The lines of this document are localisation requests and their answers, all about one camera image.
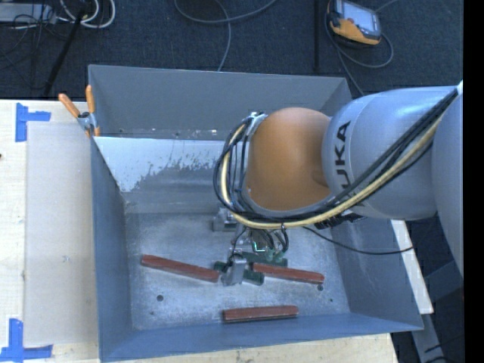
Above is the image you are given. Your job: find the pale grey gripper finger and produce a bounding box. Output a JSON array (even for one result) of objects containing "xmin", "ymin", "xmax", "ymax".
[{"xmin": 220, "ymin": 255, "xmax": 250, "ymax": 287}]

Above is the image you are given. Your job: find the dark green flat block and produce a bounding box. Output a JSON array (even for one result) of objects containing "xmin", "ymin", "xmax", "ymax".
[{"xmin": 213, "ymin": 259, "xmax": 266, "ymax": 287}]

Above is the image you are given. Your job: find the red-brown flat block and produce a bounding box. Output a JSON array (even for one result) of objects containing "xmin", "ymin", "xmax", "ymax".
[
  {"xmin": 222, "ymin": 305, "xmax": 300, "ymax": 324},
  {"xmin": 140, "ymin": 254, "xmax": 221, "ymax": 284},
  {"xmin": 252, "ymin": 262, "xmax": 326, "ymax": 285}
]

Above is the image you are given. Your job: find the grey metal bin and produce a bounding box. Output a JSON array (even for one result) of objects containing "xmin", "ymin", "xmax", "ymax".
[{"xmin": 87, "ymin": 64, "xmax": 425, "ymax": 363}]

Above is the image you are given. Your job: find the black cylinder on white bracket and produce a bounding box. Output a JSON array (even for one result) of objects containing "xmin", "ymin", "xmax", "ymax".
[{"xmin": 312, "ymin": 210, "xmax": 366, "ymax": 231}]

